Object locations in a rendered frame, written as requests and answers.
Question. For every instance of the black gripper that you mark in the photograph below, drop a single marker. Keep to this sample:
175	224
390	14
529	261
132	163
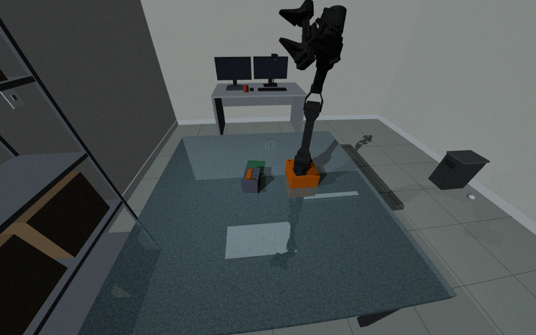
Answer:
303	53

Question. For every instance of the orange l-shaped part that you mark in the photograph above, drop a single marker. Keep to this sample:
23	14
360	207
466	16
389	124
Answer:
249	174

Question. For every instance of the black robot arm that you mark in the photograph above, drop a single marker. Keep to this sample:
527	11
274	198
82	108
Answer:
331	25

